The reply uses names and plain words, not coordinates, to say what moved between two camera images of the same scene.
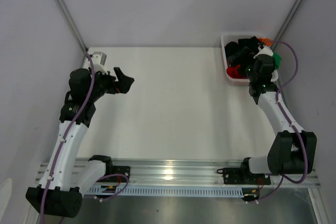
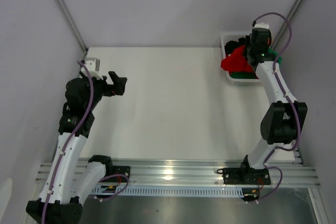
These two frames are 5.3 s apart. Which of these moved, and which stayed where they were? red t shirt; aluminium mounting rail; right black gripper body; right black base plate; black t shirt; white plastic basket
Moved: red t shirt; right black gripper body
Stayed: right black base plate; black t shirt; white plastic basket; aluminium mounting rail
